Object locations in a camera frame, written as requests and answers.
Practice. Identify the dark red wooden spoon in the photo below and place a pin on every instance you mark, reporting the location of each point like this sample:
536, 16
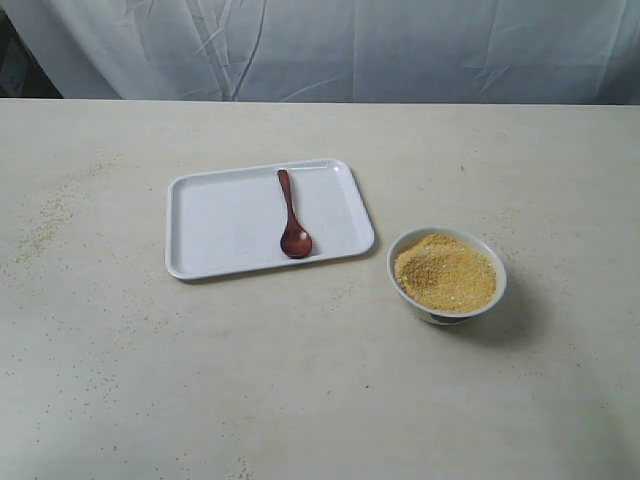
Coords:
295, 241

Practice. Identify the white plastic tray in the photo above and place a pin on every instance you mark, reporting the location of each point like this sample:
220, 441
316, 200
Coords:
231, 221

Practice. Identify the yellow millet in bowl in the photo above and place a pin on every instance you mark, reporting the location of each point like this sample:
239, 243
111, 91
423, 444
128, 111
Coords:
442, 273

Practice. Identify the white ceramic bowl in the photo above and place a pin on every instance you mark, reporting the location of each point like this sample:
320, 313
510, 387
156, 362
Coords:
435, 316

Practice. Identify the scattered millet grains on table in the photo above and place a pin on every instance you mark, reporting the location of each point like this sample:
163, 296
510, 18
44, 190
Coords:
60, 208

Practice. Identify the white backdrop curtain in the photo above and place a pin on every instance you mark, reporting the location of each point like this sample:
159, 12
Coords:
566, 52

